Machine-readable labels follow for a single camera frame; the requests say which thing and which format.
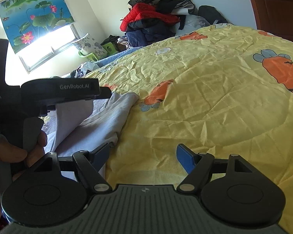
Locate person left hand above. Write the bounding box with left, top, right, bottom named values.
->
left=0, top=131, right=47, bottom=218

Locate blue knitted blanket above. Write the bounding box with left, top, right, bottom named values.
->
left=93, top=47, right=142, bottom=69

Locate white plastic bag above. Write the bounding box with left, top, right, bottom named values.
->
left=70, top=62, right=99, bottom=78

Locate lavender long sleeve top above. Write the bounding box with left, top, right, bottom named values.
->
left=42, top=92, right=139, bottom=157

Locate window with grey frame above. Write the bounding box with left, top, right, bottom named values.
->
left=17, top=24, right=80, bottom=73

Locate red puffer jacket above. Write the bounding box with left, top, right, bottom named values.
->
left=120, top=3, right=179, bottom=32

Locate yellow cartoon print quilt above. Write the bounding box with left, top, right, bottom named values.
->
left=38, top=24, right=293, bottom=232

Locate dark navy jacket pile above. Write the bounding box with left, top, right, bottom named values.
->
left=125, top=18, right=176, bottom=47

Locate lotus print roller blind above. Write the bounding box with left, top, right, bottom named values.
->
left=0, top=0, right=74, bottom=53

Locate green plastic stool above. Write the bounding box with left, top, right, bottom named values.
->
left=78, top=42, right=119, bottom=62

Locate floral white pillow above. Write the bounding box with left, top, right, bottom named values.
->
left=72, top=33, right=99, bottom=56

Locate black backpack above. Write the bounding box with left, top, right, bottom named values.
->
left=198, top=5, right=228, bottom=24

